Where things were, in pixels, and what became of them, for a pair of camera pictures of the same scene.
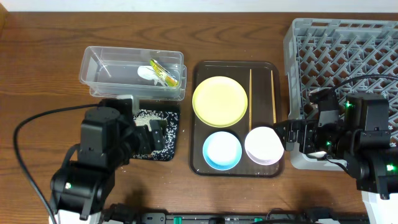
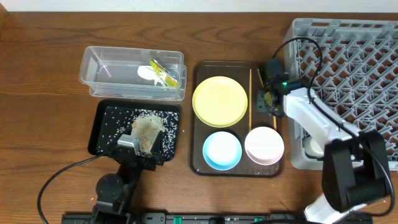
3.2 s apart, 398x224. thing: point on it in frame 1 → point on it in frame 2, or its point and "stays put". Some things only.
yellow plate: x=219 y=101 stays put
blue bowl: x=222 y=150 stays put
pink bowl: x=263 y=147 stays put
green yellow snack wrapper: x=168 y=79 stays put
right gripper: x=296 y=137 → x=265 y=101
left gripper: x=144 y=137 → x=137 y=154
